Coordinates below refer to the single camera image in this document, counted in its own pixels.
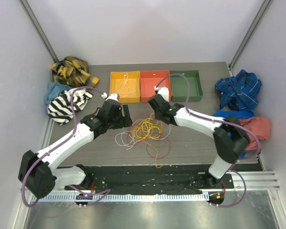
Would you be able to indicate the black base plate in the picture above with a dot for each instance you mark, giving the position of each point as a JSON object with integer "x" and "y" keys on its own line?
{"x": 148, "y": 180}

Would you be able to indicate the blue plaid cloth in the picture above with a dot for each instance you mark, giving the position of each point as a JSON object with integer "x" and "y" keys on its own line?
{"x": 239, "y": 92}

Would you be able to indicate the salmon red cloth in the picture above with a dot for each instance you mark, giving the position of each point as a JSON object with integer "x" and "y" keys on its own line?
{"x": 260, "y": 126}

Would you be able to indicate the green plastic bin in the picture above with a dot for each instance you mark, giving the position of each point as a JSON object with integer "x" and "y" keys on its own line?
{"x": 179, "y": 86}

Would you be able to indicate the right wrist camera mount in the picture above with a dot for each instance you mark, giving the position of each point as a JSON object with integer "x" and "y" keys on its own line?
{"x": 163, "y": 91}

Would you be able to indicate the bright blue cloth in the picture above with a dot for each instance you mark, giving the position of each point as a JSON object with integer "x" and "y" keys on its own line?
{"x": 243, "y": 114}

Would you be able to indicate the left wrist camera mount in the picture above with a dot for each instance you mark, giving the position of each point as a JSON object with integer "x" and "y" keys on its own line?
{"x": 113, "y": 96}

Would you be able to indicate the yellow plastic bin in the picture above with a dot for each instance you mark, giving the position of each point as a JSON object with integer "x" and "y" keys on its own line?
{"x": 127, "y": 85}

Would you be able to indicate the aluminium frame post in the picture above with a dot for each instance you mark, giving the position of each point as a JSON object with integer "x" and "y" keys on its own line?
{"x": 38, "y": 28}
{"x": 250, "y": 32}

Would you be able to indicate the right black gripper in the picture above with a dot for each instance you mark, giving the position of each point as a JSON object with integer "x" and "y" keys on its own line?
{"x": 156, "y": 116}

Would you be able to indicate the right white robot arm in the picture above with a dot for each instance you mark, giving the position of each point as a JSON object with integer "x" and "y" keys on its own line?
{"x": 229, "y": 137}

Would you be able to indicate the right aluminium frame post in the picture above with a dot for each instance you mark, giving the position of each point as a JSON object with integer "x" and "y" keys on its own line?
{"x": 250, "y": 32}

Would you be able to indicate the yellow plaid cloth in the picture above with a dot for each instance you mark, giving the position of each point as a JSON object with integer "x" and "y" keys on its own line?
{"x": 73, "y": 72}

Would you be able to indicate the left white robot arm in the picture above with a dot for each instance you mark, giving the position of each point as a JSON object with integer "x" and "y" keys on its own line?
{"x": 40, "y": 173}

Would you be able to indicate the left aluminium frame post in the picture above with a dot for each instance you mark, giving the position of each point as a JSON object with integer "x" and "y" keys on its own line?
{"x": 38, "y": 28}

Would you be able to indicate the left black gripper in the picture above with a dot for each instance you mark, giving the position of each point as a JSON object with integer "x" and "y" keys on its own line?
{"x": 126, "y": 120}

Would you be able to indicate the white slotted cable duct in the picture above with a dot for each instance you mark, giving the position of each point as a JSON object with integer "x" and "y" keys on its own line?
{"x": 74, "y": 196}

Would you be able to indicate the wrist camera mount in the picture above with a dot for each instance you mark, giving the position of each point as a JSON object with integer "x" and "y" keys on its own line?
{"x": 163, "y": 91}
{"x": 113, "y": 96}

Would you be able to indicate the black white striped cloth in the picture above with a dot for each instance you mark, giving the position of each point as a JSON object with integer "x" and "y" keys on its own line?
{"x": 59, "y": 109}

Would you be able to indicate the teal cloth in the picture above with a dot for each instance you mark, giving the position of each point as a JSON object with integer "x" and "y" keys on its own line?
{"x": 54, "y": 90}

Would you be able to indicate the red plastic bin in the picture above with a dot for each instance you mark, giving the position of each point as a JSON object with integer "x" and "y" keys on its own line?
{"x": 148, "y": 80}

